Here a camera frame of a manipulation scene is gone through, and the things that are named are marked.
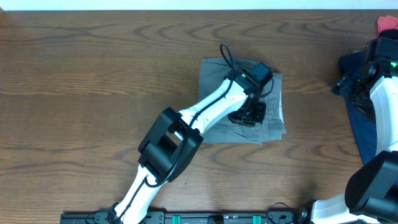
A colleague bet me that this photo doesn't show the grey shorts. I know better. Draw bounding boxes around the grey shorts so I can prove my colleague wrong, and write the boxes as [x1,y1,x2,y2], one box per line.
[198,57,286,145]

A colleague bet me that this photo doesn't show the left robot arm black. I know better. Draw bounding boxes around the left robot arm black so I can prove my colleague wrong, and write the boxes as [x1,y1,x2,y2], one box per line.
[106,62,273,223]

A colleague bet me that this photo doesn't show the dark blue garment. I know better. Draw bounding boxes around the dark blue garment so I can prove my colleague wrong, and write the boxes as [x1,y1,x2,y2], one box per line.
[336,50,377,165]

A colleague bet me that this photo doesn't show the red cloth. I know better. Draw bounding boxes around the red cloth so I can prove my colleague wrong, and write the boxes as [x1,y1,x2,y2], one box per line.
[376,16,398,35]

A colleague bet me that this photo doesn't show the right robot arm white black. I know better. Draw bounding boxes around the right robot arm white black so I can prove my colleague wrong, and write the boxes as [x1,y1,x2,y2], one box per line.
[302,37,397,223]

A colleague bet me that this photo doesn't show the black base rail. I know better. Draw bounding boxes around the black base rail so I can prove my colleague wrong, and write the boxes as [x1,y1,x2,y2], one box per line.
[60,207,311,224]

